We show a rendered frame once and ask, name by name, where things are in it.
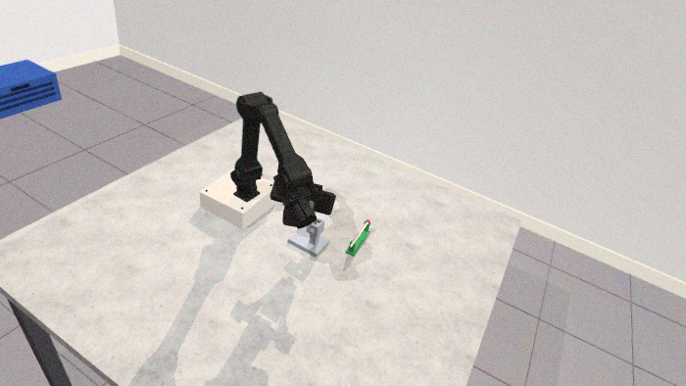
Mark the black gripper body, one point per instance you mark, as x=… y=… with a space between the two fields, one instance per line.
x=323 y=200

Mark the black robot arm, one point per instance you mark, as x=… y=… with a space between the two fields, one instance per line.
x=293 y=172

